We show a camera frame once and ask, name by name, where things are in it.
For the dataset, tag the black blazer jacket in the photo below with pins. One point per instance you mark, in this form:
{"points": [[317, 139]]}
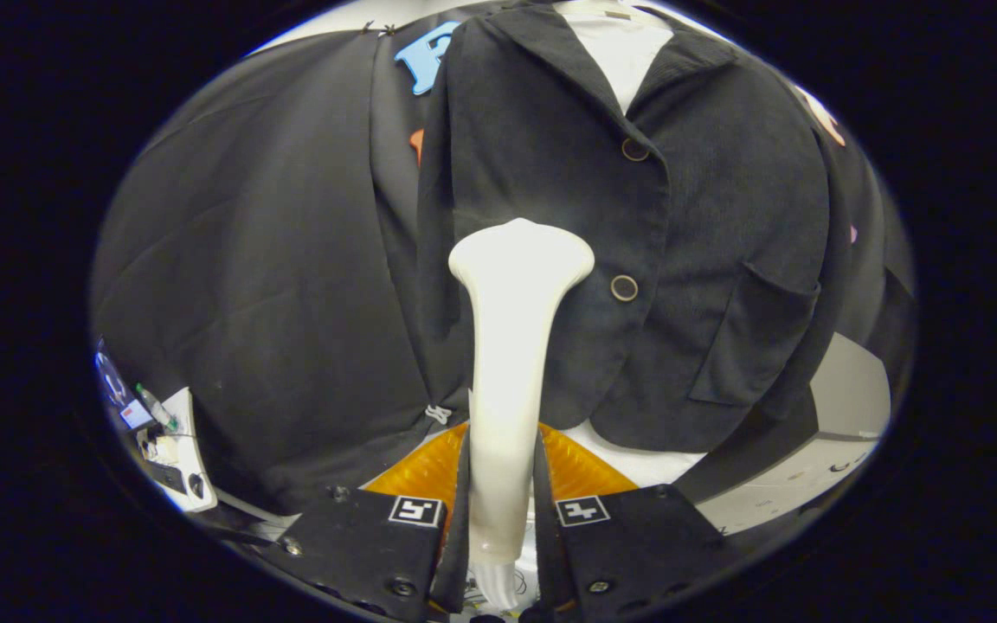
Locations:
{"points": [[723, 216]]}

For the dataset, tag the white garment steamer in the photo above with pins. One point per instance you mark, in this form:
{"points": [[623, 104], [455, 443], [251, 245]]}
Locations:
{"points": [[511, 363]]}

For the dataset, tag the grey cabinet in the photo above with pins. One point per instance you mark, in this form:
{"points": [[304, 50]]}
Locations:
{"points": [[845, 389]]}

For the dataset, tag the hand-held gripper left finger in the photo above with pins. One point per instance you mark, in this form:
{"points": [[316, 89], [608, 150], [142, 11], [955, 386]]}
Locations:
{"points": [[457, 562]]}

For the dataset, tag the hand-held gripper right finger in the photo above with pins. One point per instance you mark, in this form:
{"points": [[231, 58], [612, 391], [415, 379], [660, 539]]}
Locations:
{"points": [[550, 562]]}

